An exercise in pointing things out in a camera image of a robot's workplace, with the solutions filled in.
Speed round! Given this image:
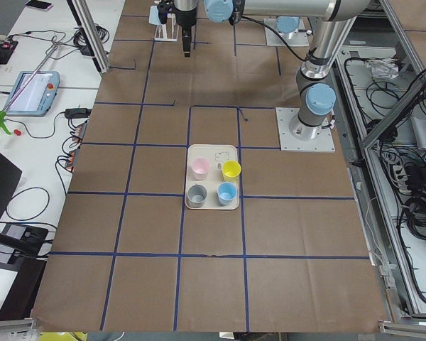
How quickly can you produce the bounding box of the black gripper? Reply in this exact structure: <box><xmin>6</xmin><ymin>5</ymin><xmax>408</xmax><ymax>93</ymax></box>
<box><xmin>157</xmin><ymin>0</ymin><xmax>198</xmax><ymax>58</ymax></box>

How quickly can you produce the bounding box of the light blue ikea cup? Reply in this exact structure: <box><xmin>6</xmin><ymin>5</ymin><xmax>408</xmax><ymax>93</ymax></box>
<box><xmin>148</xmin><ymin>6</ymin><xmax>161</xmax><ymax>26</ymax></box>

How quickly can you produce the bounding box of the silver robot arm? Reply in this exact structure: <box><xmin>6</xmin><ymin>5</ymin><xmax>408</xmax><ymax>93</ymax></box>
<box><xmin>204</xmin><ymin>0</ymin><xmax>368</xmax><ymax>141</ymax></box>
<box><xmin>275</xmin><ymin>16</ymin><xmax>300</xmax><ymax>39</ymax></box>

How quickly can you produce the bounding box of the pink ikea cup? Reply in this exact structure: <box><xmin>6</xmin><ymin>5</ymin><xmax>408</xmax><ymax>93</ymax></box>
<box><xmin>191</xmin><ymin>157</ymin><xmax>210</xmax><ymax>180</ymax></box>

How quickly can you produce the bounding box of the yellow ikea cup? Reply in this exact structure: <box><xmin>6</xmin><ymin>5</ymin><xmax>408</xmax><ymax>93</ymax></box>
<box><xmin>222</xmin><ymin>160</ymin><xmax>241</xmax><ymax>182</ymax></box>

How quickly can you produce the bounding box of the grey ikea cup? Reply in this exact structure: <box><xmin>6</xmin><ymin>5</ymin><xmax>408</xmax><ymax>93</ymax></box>
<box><xmin>187</xmin><ymin>184</ymin><xmax>208</xmax><ymax>208</ymax></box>

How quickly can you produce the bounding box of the cream plastic tray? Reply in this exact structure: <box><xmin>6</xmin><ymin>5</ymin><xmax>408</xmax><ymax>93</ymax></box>
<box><xmin>185</xmin><ymin>144</ymin><xmax>240</xmax><ymax>210</ymax></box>

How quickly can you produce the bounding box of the black power adapter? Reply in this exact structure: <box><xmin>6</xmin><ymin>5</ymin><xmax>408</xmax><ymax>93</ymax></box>
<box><xmin>65</xmin><ymin>107</ymin><xmax>92</xmax><ymax>119</ymax></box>

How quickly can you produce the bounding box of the smartphone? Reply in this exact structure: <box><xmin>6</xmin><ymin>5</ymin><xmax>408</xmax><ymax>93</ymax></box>
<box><xmin>26</xmin><ymin>0</ymin><xmax>53</xmax><ymax>11</ymax></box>

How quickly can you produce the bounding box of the blue teach pendant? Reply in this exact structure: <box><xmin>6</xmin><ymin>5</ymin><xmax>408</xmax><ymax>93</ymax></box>
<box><xmin>6</xmin><ymin>71</ymin><xmax>60</xmax><ymax>117</ymax></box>

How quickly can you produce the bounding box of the white wire cup rack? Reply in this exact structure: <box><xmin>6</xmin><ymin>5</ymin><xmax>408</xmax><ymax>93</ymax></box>
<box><xmin>154</xmin><ymin>13</ymin><xmax>179</xmax><ymax>43</ymax></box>

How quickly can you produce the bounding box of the aluminium frame post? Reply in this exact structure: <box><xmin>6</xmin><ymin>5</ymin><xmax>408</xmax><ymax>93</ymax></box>
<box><xmin>67</xmin><ymin>0</ymin><xmax>110</xmax><ymax>74</ymax></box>

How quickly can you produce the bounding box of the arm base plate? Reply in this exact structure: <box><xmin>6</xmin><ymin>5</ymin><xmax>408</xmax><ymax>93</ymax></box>
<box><xmin>263</xmin><ymin>16</ymin><xmax>311</xmax><ymax>47</ymax></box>
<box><xmin>275</xmin><ymin>107</ymin><xmax>335</xmax><ymax>153</ymax></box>

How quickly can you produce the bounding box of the green handled reacher grabber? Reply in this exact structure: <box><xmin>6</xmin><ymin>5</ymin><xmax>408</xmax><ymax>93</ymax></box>
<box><xmin>0</xmin><ymin>36</ymin><xmax>61</xmax><ymax>135</ymax></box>

